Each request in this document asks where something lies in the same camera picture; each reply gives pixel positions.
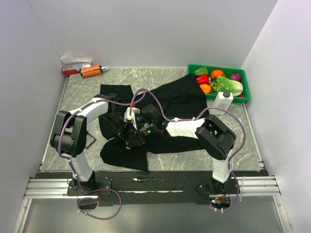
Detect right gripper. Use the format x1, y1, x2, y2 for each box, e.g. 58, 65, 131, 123
128, 121, 156, 149

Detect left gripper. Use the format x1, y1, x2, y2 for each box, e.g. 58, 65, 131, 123
102, 112, 130, 142

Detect black garment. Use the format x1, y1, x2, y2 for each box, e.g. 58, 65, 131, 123
99, 74, 207, 171

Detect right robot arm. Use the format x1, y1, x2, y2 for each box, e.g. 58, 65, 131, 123
127, 104, 236, 194

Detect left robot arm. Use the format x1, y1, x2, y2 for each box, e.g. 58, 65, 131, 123
50, 94, 130, 195

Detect orange cylinder tool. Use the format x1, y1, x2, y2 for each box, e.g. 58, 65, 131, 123
80, 65, 106, 78

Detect red white box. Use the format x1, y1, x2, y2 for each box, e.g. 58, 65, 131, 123
62, 59, 92, 76

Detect green plastic crate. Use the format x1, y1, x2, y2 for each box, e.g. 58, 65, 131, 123
187, 64, 249, 103

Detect orange toy fruit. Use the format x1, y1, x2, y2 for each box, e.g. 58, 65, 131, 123
200, 84, 211, 94

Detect red toy pepper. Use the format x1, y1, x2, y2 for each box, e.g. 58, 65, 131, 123
196, 74, 209, 85

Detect green toy pepper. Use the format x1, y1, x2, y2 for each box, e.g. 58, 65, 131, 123
194, 67, 209, 76

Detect white plastic bottle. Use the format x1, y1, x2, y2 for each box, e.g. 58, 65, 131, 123
209, 91, 233, 116

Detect orange toy pumpkin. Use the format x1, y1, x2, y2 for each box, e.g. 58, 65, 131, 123
211, 69, 224, 80

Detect toy lettuce cabbage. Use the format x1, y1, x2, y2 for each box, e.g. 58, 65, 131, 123
212, 76, 243, 97

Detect purple toy onion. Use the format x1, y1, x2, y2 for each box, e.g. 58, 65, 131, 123
230, 72, 242, 82

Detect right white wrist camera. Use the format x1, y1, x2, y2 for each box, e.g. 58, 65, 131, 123
123, 107, 140, 128

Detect black square frame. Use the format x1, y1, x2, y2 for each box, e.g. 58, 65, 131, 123
85, 132, 97, 149

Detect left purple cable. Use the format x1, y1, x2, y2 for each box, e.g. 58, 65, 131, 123
58, 88, 149, 220

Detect purple cable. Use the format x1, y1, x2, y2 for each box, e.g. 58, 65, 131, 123
58, 88, 149, 220
131, 88, 246, 212

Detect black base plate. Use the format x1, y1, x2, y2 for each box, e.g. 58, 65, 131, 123
67, 171, 268, 207

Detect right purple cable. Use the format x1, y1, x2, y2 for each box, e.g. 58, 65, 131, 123
131, 88, 246, 212

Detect aluminium rail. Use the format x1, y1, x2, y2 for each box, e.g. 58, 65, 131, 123
23, 176, 280, 199

